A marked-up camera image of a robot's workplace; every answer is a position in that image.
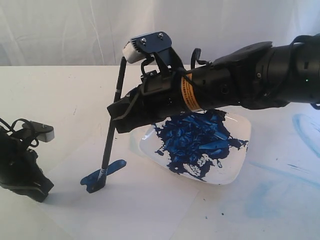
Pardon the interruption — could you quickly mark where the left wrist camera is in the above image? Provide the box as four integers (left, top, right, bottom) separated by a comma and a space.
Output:
30, 121, 55, 143

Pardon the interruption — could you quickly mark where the white paper sheet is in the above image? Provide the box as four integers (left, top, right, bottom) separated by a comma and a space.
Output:
40, 137, 198, 240

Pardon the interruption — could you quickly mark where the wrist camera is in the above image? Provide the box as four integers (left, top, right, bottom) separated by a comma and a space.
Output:
122, 31, 172, 64
30, 121, 55, 143

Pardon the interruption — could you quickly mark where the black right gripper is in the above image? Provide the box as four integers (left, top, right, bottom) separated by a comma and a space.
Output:
107, 66, 245, 133

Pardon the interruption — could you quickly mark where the black right camera cable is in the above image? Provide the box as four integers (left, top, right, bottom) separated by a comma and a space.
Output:
139, 34, 320, 111

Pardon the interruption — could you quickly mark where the white backdrop curtain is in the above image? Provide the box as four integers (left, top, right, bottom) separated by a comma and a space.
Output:
0, 0, 320, 66

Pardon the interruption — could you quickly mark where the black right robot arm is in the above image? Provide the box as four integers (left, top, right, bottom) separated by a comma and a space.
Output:
107, 35, 320, 133

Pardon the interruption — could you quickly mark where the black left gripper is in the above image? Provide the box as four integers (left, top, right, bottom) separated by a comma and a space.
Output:
0, 124, 54, 202

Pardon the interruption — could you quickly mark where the black camera cable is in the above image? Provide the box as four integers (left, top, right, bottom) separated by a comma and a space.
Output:
0, 117, 41, 148
139, 34, 320, 111

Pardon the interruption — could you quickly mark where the white square paint plate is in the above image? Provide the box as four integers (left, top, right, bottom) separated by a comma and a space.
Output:
139, 110, 252, 185

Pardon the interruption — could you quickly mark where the black paintbrush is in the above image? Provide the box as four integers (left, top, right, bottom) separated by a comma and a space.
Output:
86, 57, 127, 194

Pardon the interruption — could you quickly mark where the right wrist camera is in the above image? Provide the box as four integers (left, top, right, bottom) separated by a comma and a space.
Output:
122, 31, 172, 64

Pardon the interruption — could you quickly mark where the black left camera cable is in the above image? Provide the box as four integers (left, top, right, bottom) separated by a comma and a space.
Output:
0, 117, 41, 148

